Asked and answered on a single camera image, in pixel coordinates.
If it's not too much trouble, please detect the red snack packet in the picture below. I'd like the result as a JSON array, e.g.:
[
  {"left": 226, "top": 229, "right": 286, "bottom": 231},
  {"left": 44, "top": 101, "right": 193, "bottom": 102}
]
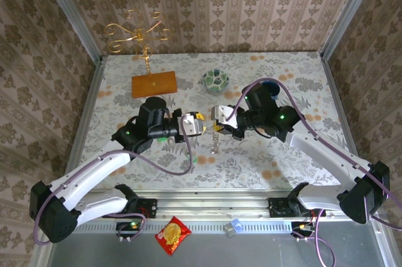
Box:
[{"left": 155, "top": 215, "right": 192, "bottom": 257}]

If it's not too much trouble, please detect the grey slotted cable duct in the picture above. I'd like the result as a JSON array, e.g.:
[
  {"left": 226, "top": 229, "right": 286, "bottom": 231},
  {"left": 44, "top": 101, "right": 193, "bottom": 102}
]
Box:
[{"left": 75, "top": 220, "right": 295, "bottom": 234}]

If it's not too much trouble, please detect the small black control board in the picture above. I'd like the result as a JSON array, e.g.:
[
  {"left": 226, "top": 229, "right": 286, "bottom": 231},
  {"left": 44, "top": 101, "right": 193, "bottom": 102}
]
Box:
[
  {"left": 290, "top": 220, "right": 317, "bottom": 242},
  {"left": 116, "top": 220, "right": 146, "bottom": 242}
]

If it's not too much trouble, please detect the green leaf pattern bowl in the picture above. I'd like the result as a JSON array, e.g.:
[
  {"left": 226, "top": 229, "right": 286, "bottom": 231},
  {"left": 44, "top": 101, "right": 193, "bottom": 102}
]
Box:
[{"left": 202, "top": 69, "right": 231, "bottom": 92}]

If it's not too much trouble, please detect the aluminium frame side rail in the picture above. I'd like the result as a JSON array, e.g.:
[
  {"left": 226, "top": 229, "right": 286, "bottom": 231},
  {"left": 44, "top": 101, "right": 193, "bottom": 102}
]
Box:
[
  {"left": 320, "top": 53, "right": 402, "bottom": 267},
  {"left": 30, "top": 56, "right": 106, "bottom": 267}
]

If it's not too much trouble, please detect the aluminium mounting rail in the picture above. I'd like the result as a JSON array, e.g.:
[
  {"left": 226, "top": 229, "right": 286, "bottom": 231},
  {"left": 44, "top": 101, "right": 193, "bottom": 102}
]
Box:
[{"left": 138, "top": 197, "right": 315, "bottom": 219}]

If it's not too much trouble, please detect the small grey blue packet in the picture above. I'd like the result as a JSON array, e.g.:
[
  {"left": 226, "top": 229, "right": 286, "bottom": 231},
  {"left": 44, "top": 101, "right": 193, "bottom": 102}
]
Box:
[{"left": 224, "top": 219, "right": 243, "bottom": 238}]

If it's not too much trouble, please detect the dark blue mug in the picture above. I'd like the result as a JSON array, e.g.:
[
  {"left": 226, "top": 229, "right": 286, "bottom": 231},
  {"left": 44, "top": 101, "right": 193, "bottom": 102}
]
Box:
[{"left": 262, "top": 80, "right": 281, "bottom": 101}]

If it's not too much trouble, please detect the aluminium frame post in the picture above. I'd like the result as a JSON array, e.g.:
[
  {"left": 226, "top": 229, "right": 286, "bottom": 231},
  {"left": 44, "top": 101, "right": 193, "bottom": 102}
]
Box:
[
  {"left": 318, "top": 0, "right": 383, "bottom": 60},
  {"left": 35, "top": 0, "right": 104, "bottom": 62}
]

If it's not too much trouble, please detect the gold hook stand wooden base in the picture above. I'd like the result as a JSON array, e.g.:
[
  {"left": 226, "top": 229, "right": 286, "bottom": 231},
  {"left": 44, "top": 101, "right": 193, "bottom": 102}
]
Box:
[{"left": 103, "top": 9, "right": 178, "bottom": 100}]

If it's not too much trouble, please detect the floral patterned table cover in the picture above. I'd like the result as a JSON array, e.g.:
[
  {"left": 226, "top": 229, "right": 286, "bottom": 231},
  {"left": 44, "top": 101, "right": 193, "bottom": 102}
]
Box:
[{"left": 67, "top": 52, "right": 365, "bottom": 191}]

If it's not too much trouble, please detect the silver keyring chain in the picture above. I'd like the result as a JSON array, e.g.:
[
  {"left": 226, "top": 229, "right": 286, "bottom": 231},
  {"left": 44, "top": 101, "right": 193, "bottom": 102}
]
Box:
[{"left": 210, "top": 131, "right": 221, "bottom": 155}]

